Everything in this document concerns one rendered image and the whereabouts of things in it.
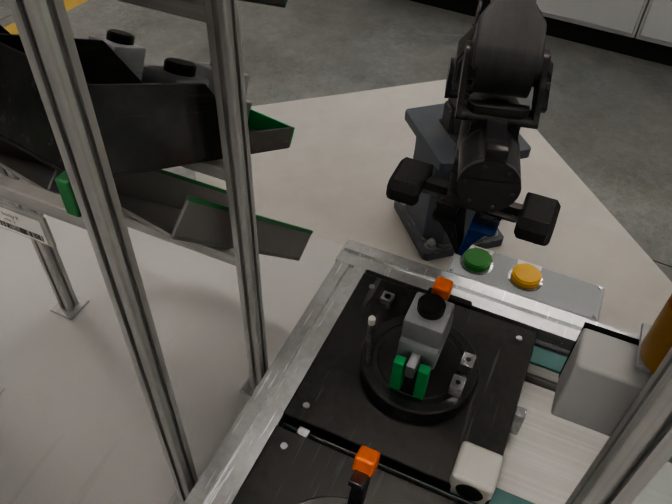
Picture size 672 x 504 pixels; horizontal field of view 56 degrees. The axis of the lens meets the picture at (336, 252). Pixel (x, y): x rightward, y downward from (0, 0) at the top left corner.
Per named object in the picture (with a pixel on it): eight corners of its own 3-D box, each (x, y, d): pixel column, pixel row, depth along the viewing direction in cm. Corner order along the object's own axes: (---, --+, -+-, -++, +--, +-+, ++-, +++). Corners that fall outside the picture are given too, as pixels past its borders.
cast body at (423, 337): (414, 316, 75) (422, 276, 70) (450, 329, 74) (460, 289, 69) (389, 370, 70) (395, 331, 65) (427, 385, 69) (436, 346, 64)
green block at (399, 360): (392, 379, 73) (396, 353, 70) (402, 383, 73) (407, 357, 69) (389, 387, 72) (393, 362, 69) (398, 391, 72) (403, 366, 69)
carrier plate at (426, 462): (362, 281, 89) (363, 271, 87) (534, 341, 83) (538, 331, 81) (283, 422, 73) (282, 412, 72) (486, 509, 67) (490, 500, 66)
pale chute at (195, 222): (225, 222, 91) (238, 193, 91) (299, 261, 86) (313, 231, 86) (78, 187, 65) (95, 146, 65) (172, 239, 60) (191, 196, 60)
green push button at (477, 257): (465, 253, 93) (468, 243, 92) (492, 262, 92) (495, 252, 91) (458, 271, 91) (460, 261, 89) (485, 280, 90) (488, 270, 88)
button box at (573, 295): (453, 267, 98) (460, 238, 94) (592, 313, 93) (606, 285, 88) (439, 299, 94) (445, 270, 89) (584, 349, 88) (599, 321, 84)
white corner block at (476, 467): (457, 455, 71) (463, 437, 68) (497, 472, 70) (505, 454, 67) (444, 493, 68) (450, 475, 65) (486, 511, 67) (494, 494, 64)
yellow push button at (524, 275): (513, 268, 91) (516, 258, 90) (541, 277, 90) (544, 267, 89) (506, 287, 89) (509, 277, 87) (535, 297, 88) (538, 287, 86)
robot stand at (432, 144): (466, 191, 117) (488, 96, 103) (503, 245, 108) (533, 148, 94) (392, 205, 114) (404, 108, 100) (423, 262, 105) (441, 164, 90)
